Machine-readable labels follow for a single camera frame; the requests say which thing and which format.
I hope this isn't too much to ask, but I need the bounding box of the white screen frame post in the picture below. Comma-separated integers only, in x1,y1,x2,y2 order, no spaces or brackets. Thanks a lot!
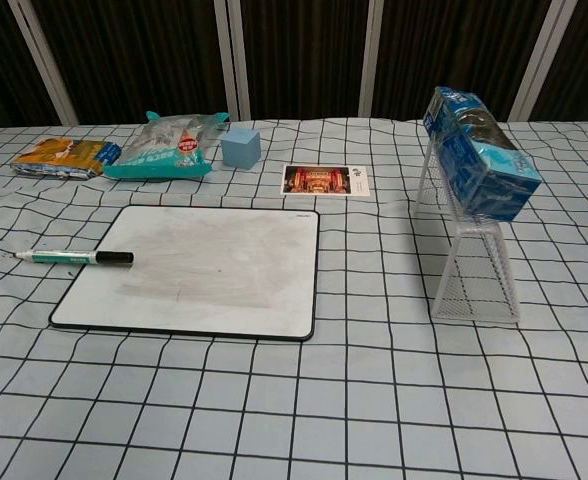
357,0,398,120
7,0,79,126
508,0,568,123
212,0,252,122

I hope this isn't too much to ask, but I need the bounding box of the checked light blue tablecloth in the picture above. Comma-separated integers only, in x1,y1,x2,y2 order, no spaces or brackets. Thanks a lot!
0,117,588,480

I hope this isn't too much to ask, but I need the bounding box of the yellow snack packet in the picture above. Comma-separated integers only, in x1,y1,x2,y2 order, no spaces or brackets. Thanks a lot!
9,137,122,180

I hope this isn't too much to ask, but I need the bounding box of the green whiteboard marker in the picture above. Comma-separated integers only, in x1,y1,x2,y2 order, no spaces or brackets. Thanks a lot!
15,248,135,267

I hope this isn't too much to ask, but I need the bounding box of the white mesh rack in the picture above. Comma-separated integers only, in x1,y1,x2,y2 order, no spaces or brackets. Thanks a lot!
413,137,523,326

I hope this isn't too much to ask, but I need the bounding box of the photo postcard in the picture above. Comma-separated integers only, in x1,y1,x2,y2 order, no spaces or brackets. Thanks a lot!
279,163,371,198

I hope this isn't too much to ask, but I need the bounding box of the teal and silver snack bag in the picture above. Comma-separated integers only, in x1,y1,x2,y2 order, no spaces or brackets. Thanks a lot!
102,110,231,182

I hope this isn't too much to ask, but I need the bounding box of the white whiteboard with black rim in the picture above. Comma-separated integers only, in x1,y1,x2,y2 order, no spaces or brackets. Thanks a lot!
48,203,321,343

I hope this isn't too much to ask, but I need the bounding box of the blue cookie box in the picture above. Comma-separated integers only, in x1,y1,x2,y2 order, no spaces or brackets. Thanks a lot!
422,85,543,223

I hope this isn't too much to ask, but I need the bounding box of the light blue cube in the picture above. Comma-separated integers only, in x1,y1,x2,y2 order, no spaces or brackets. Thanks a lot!
220,127,262,170

